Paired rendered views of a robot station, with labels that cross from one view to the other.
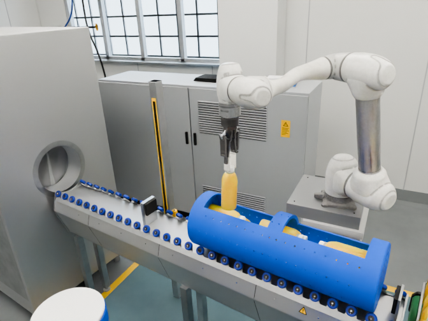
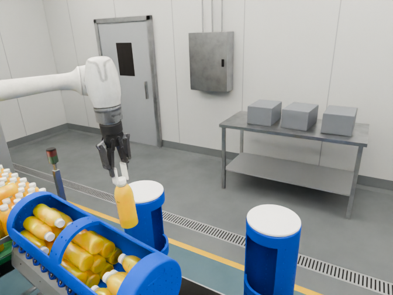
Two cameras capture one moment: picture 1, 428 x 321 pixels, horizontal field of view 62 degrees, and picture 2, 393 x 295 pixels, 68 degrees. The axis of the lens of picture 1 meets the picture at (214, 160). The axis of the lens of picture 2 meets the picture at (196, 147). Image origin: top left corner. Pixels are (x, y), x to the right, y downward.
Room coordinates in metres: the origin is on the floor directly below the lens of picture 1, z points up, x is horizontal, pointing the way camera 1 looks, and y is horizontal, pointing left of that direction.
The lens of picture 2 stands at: (2.36, 0.26, 1.97)
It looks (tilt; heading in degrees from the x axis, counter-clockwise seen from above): 22 degrees down; 183
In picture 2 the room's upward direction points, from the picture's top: 2 degrees counter-clockwise
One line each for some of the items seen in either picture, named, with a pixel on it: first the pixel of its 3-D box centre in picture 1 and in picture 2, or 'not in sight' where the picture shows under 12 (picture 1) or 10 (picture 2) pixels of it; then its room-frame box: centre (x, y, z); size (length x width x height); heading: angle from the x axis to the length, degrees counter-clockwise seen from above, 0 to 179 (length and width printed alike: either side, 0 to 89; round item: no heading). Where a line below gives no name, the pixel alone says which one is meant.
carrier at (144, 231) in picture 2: not in sight; (148, 247); (0.74, -0.17, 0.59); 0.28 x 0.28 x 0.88
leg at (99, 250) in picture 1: (100, 258); not in sight; (2.28, 0.93, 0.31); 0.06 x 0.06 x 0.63; 55
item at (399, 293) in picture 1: (396, 303); not in sight; (1.06, -0.70, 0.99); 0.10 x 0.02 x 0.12; 145
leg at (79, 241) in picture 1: (85, 269); not in sight; (2.17, 1.01, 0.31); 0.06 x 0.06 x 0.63; 55
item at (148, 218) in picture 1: (149, 211); not in sight; (1.82, 0.39, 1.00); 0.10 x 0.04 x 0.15; 145
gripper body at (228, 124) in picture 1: (229, 127); (112, 133); (1.41, -0.07, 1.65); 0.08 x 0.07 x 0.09; 145
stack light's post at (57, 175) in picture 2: not in sight; (70, 234); (0.55, -0.81, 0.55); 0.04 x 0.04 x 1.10; 55
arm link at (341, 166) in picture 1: (342, 174); not in sight; (1.72, -0.69, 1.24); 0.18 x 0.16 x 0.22; 25
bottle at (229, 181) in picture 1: (229, 188); (125, 203); (1.40, -0.06, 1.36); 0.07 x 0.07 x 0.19
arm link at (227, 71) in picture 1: (231, 83); (102, 81); (1.40, -0.08, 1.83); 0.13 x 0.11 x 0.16; 25
